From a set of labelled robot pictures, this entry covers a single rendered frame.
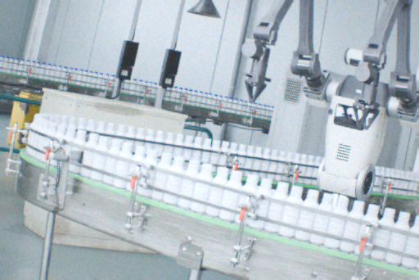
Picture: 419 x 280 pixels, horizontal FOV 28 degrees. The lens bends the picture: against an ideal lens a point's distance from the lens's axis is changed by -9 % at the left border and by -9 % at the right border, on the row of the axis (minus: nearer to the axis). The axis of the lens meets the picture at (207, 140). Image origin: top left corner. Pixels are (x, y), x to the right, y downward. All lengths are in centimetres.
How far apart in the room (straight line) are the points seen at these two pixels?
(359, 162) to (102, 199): 99
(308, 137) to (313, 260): 620
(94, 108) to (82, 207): 356
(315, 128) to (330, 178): 556
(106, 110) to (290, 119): 261
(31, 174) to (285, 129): 570
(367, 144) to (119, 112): 384
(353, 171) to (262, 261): 70
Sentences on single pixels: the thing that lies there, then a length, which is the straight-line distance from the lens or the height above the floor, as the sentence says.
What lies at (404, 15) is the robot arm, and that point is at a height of 186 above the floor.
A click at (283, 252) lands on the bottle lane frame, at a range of 288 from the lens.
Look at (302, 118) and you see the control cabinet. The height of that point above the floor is 134.
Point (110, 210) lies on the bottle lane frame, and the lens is 328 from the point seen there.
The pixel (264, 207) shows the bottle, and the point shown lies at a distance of 295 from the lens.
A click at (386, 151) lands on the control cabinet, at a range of 999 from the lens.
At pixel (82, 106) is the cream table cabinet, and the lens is 683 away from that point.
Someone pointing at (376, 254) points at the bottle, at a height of 102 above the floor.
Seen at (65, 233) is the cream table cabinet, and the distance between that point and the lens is 698.
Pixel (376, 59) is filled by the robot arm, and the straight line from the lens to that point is 297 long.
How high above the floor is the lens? 140
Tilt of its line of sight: 3 degrees down
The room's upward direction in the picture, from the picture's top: 12 degrees clockwise
